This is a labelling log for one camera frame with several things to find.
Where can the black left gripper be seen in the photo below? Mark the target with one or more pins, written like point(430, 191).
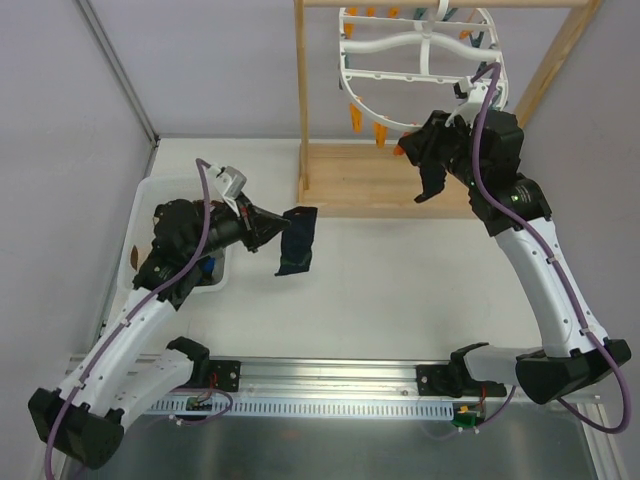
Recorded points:
point(247, 226)

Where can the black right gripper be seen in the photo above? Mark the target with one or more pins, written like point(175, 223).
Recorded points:
point(439, 151)

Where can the navy santa sock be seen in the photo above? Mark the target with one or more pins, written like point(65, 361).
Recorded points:
point(433, 177)

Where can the dark navy plain sock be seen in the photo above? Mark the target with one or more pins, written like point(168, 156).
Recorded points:
point(297, 241)

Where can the white plastic clip hanger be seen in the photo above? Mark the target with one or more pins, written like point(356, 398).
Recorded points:
point(384, 53)

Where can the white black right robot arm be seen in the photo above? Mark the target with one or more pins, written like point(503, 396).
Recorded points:
point(576, 351)

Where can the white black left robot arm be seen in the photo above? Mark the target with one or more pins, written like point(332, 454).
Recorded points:
point(88, 414)

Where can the pile of dark socks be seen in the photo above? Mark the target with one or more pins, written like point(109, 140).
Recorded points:
point(212, 271)

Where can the wooden hanger stand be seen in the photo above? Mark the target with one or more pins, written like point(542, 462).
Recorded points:
point(363, 181)

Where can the white perforated plastic basket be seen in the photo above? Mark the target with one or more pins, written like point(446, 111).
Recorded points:
point(151, 192)

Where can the beige brown sock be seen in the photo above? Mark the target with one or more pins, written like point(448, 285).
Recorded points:
point(134, 257)

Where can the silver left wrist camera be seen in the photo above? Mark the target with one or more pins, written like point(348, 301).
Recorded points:
point(228, 183)

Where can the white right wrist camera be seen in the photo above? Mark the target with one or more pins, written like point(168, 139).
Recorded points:
point(472, 96)

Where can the aluminium mounting rail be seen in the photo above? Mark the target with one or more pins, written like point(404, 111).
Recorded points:
point(325, 372)

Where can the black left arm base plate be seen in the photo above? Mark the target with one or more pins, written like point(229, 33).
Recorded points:
point(223, 375)

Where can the white slotted cable duct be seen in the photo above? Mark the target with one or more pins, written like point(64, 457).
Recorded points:
point(404, 409)

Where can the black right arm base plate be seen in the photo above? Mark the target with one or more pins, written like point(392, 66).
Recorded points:
point(447, 380)

